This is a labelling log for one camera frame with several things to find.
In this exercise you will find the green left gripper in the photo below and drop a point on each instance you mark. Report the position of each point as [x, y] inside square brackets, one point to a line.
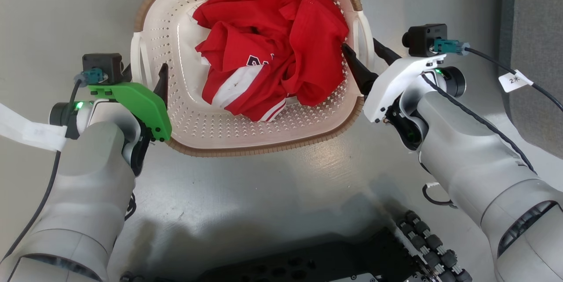
[140, 101]

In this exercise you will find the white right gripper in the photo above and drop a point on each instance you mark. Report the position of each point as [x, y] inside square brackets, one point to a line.
[396, 82]

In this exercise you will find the white perforated laundry basket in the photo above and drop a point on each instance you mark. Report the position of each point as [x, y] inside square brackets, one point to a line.
[198, 115]

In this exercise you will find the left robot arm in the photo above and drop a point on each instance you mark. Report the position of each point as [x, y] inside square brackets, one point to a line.
[83, 185]

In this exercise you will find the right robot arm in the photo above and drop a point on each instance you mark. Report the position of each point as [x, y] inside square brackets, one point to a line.
[475, 163]

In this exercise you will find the red and white jersey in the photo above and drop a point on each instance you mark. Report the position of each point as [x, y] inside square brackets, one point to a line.
[272, 22]

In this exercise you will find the grey upholstered furniture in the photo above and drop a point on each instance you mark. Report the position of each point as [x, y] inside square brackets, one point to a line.
[536, 53]

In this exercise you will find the black roller omni wheel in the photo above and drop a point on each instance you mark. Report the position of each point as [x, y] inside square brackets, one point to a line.
[433, 242]

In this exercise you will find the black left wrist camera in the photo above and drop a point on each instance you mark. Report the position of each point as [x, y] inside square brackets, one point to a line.
[103, 65]

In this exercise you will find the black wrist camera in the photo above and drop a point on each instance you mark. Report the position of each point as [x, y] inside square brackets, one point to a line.
[103, 65]
[422, 38]

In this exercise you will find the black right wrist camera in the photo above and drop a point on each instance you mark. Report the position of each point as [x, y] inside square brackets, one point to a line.
[422, 38]

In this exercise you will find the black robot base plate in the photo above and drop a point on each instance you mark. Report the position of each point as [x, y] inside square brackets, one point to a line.
[316, 260]

